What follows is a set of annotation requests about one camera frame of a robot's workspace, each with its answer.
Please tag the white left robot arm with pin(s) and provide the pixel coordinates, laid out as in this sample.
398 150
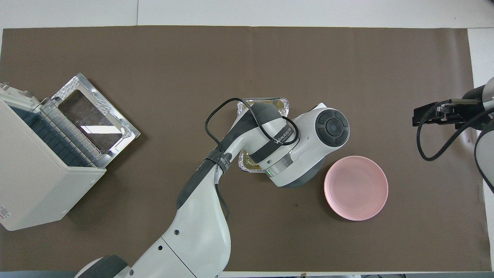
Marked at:
200 231

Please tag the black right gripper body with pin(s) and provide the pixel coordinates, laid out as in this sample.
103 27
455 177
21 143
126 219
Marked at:
428 115

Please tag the glass oven door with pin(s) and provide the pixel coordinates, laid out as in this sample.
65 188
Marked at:
96 116

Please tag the brown table mat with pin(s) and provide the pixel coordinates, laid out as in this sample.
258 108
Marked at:
270 61

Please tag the cream toaster oven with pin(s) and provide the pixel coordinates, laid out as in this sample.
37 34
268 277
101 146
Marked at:
34 181

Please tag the aluminium foil tray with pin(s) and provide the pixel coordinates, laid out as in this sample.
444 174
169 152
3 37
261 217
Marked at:
285 106

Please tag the pink round plate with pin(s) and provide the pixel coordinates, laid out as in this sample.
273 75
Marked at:
356 188

